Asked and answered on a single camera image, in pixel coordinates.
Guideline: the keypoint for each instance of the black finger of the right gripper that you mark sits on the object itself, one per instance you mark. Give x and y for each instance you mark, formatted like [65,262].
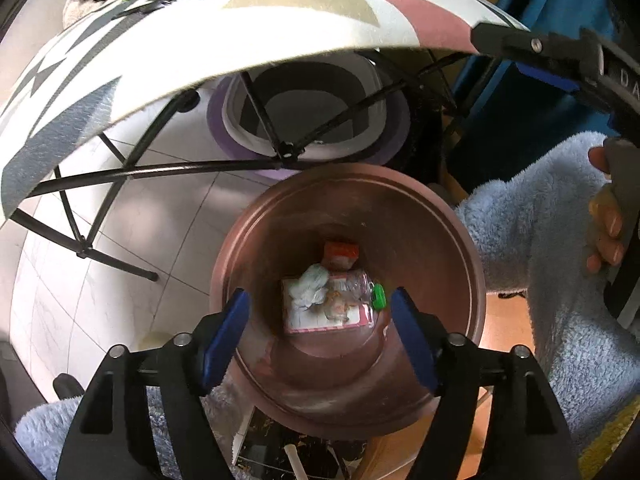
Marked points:
[570,58]

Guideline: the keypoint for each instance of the small white tissue bag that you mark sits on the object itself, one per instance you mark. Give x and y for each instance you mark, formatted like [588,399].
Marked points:
[310,289]

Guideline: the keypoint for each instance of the brown round trash bin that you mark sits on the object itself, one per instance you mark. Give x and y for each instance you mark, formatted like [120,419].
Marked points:
[320,254]

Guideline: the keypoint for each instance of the person's right hand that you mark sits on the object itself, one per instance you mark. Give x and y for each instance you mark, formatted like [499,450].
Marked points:
[606,249]

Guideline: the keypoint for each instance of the blue curtain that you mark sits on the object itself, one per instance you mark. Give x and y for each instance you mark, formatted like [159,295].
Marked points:
[512,114]

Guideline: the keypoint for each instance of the white purple round stool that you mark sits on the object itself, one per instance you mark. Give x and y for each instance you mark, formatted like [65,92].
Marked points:
[302,95]

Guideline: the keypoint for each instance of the geometric patterned folding table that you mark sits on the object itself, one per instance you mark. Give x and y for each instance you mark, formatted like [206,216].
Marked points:
[130,54]

